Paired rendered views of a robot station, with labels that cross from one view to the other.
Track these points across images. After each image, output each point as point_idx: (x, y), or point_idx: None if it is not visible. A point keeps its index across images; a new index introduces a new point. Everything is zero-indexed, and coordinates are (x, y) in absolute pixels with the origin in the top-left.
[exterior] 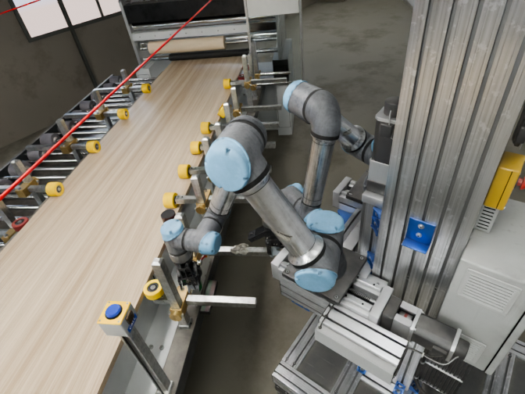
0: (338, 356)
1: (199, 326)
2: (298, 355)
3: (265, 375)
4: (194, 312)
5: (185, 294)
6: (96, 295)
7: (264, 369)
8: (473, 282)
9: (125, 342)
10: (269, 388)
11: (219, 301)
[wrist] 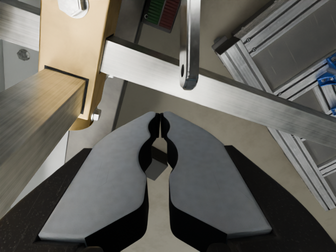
0: (309, 52)
1: (137, 43)
2: (265, 39)
3: (203, 21)
4: (125, 20)
5: (96, 46)
6: None
7: (205, 12)
8: None
9: None
10: (203, 38)
11: (233, 111)
